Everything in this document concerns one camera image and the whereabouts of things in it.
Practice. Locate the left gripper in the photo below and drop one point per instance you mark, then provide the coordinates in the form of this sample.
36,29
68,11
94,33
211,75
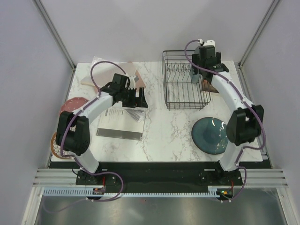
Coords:
139,102

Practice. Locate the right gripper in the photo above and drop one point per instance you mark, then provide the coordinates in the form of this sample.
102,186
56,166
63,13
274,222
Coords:
196,59

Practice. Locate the pink polka dot plate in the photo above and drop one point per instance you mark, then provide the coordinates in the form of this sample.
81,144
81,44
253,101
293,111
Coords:
73,104

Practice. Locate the dark blue glazed plate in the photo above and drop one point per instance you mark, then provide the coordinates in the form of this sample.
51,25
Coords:
209,135

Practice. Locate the orange flower pattern plate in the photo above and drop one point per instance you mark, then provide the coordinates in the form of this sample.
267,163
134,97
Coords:
55,149

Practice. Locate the grey-green ceramic plate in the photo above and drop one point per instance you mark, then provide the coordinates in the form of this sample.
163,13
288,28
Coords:
195,75

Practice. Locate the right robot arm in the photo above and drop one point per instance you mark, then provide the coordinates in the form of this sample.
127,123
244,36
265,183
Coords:
246,121

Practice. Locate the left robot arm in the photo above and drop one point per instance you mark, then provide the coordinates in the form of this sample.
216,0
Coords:
73,131

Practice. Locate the Tale of Two Cities book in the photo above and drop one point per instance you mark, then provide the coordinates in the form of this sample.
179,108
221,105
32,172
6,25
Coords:
208,86

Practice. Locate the pink cutting mat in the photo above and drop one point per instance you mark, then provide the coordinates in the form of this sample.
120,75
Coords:
140,82

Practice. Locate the Canon manual in plastic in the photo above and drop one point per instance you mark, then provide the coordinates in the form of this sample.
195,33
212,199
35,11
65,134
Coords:
122,123

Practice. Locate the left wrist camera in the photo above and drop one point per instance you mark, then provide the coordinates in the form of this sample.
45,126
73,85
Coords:
132,82

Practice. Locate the black wire dish rack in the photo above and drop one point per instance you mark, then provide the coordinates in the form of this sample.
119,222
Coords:
179,91

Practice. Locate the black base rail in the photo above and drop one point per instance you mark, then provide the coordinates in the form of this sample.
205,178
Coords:
160,176

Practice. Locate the white slotted cable duct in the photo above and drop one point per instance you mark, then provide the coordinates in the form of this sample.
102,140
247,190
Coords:
104,192

